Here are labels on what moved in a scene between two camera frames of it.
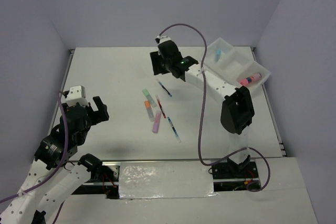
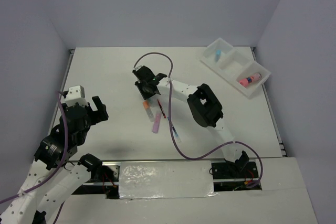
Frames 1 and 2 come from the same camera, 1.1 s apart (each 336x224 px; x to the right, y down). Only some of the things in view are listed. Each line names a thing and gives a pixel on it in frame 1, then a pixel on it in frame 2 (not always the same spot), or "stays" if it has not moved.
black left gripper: (98, 117) stays
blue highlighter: (218, 55) stays
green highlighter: (149, 97) stays
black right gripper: (156, 57) -> (145, 96)
